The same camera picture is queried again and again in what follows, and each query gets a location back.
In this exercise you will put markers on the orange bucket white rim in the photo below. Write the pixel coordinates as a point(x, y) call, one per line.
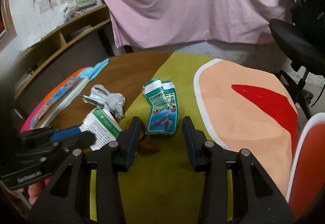
point(309, 163)

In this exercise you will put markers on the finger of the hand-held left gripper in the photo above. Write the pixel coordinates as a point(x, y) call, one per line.
point(81, 139)
point(66, 133)

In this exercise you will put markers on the pile of newspapers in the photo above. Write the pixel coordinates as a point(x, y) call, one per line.
point(24, 78)

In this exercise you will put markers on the wooden picture frame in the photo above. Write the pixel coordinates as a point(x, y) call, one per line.
point(9, 18)

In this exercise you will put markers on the colourful patchwork blanket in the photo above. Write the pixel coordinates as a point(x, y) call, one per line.
point(228, 112)

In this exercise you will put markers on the black office chair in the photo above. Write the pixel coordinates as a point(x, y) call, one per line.
point(292, 36)

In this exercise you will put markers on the illustrated paperback book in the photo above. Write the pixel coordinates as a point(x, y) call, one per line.
point(58, 97)

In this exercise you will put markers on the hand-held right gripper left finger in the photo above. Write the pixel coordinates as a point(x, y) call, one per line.
point(133, 140)

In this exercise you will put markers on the green printed snack packet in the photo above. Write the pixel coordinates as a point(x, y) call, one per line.
point(160, 117)
point(170, 91)

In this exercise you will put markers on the blue grey wrapper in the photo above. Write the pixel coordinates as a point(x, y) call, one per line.
point(114, 102)

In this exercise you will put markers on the wooden wall shelf unit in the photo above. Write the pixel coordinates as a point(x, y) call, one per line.
point(63, 38)

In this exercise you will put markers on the red brown wrapper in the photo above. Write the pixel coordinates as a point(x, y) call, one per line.
point(149, 149)

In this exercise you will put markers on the stack of books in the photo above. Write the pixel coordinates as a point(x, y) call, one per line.
point(78, 9)

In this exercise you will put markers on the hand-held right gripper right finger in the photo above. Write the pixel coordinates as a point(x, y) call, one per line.
point(189, 142)

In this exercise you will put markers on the small pile of papers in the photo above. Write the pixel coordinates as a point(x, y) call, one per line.
point(82, 30)

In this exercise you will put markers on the white green printed packet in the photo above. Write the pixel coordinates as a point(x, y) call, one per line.
point(101, 125)

